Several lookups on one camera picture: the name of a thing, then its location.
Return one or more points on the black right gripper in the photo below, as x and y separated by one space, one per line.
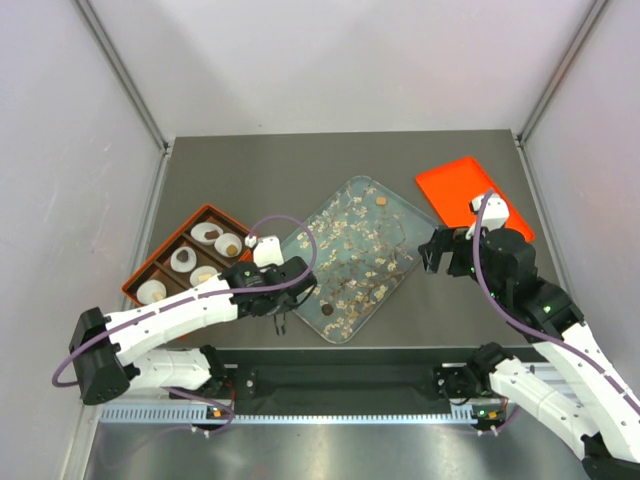
431 251

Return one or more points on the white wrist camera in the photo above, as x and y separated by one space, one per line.
266 250
495 216

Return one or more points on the orange chocolate box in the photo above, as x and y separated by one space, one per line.
157 266

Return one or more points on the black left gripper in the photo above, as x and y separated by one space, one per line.
288 304

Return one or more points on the blossom pattern serving tray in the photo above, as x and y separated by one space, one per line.
364 252

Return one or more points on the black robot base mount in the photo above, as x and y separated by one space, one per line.
314 380

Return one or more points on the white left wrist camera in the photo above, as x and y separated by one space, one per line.
266 250

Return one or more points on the orange box lid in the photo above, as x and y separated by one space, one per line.
451 187

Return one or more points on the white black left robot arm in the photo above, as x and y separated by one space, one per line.
112 353

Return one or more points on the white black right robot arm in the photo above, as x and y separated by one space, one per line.
601 423

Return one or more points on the dark oval chocolate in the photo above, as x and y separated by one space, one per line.
183 256

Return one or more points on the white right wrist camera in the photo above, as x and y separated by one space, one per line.
495 216

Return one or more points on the grey slotted cable duct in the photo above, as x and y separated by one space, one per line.
203 414

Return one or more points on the white paper cup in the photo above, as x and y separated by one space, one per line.
145 291
183 267
199 230
226 239
193 279

